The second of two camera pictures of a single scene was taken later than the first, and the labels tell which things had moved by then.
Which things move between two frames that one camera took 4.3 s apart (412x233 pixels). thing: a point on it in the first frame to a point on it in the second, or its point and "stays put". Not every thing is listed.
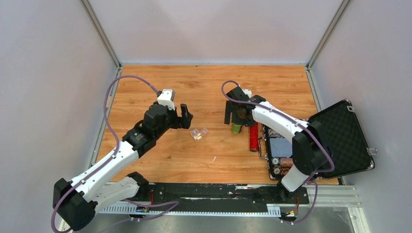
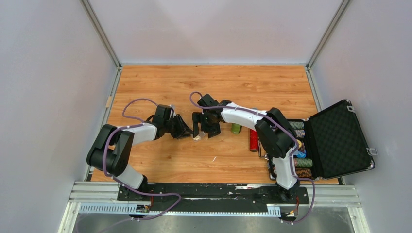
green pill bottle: x=236 y=128 stays put
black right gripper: x=230 y=109 to x=197 y=118
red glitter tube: x=253 y=142 stays put
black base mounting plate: x=222 y=197 stays put
